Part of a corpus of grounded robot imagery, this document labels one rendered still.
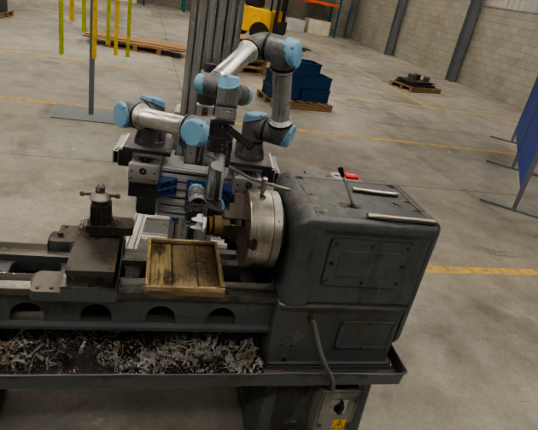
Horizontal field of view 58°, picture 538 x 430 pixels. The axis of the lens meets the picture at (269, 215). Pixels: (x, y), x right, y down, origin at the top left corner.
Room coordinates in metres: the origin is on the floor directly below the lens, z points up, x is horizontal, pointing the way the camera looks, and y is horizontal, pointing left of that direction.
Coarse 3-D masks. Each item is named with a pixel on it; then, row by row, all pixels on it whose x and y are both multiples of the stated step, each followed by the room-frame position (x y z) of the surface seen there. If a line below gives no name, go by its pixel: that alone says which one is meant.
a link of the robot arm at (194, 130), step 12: (120, 108) 2.05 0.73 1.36; (132, 108) 2.05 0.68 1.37; (144, 108) 2.06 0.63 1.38; (120, 120) 2.05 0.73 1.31; (132, 120) 2.03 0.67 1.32; (144, 120) 2.02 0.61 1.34; (156, 120) 1.98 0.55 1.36; (168, 120) 1.96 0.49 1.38; (180, 120) 1.94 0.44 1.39; (192, 120) 1.87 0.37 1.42; (204, 120) 1.89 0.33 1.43; (168, 132) 1.97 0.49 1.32; (180, 132) 1.88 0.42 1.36; (192, 132) 1.86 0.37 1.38; (204, 132) 1.85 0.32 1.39; (192, 144) 1.86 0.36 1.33; (204, 144) 1.87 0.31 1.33
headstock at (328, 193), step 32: (288, 192) 1.80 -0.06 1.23; (320, 192) 1.81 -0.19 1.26; (352, 192) 1.88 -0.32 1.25; (288, 224) 1.66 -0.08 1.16; (320, 224) 1.57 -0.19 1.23; (352, 224) 1.60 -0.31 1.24; (384, 224) 1.64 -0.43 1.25; (416, 224) 1.69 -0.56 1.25; (288, 256) 1.58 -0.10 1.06; (320, 256) 1.59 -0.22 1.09; (352, 256) 1.61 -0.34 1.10; (384, 256) 1.65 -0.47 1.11; (416, 256) 1.70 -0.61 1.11; (288, 288) 1.55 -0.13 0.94; (320, 288) 1.60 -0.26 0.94; (352, 288) 1.64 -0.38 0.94; (384, 288) 1.68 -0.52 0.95; (416, 288) 1.72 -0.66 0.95
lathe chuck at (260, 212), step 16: (256, 192) 1.72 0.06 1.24; (256, 208) 1.63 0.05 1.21; (272, 208) 1.65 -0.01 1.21; (240, 224) 1.76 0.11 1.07; (256, 224) 1.59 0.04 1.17; (272, 224) 1.61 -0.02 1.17; (256, 240) 1.57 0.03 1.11; (272, 240) 1.59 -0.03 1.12; (240, 256) 1.66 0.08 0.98; (256, 256) 1.57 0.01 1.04
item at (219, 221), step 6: (210, 216) 1.68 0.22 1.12; (216, 216) 1.68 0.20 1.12; (222, 216) 1.68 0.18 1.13; (210, 222) 1.65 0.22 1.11; (216, 222) 1.65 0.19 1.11; (222, 222) 1.66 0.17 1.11; (228, 222) 1.68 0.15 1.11; (210, 228) 1.64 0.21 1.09; (216, 228) 1.64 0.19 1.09; (222, 228) 1.64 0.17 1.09; (210, 234) 1.64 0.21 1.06; (216, 234) 1.64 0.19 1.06; (222, 234) 1.64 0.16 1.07
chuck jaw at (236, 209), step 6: (234, 198) 1.77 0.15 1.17; (240, 198) 1.75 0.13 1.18; (228, 204) 1.75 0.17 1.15; (234, 204) 1.73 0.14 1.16; (240, 204) 1.74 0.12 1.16; (228, 210) 1.73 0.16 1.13; (234, 210) 1.72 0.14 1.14; (240, 210) 1.73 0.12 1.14; (228, 216) 1.70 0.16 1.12; (234, 216) 1.71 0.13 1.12; (240, 216) 1.71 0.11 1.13
